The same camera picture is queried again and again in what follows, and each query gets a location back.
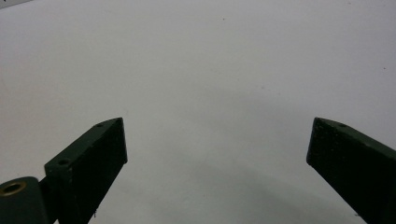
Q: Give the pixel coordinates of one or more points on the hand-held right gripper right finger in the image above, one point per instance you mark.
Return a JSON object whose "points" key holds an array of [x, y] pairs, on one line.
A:
{"points": [[355, 168]]}

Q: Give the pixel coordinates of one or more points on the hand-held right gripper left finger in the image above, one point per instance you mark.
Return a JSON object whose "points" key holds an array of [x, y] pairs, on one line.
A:
{"points": [[90, 165]]}

